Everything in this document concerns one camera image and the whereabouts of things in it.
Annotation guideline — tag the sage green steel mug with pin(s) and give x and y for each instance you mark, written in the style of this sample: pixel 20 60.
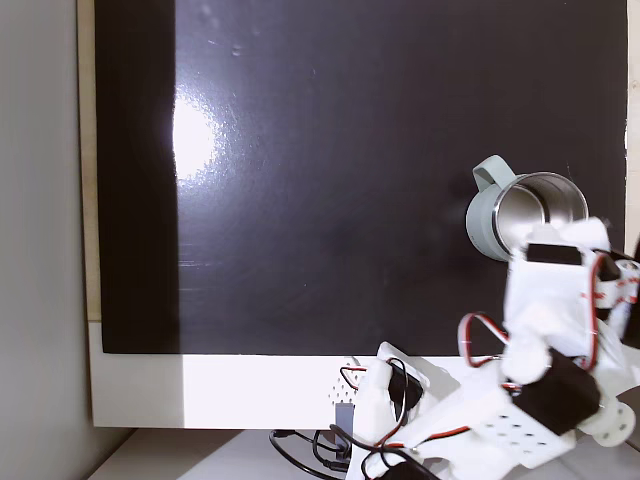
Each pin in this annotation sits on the sage green steel mug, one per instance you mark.
pixel 482 220

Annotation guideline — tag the black table mat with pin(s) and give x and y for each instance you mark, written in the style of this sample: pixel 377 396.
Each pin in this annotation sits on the black table mat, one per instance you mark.
pixel 325 200

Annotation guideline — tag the grey connector block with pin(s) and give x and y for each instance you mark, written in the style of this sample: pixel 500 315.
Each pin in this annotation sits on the grey connector block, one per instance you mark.
pixel 345 416

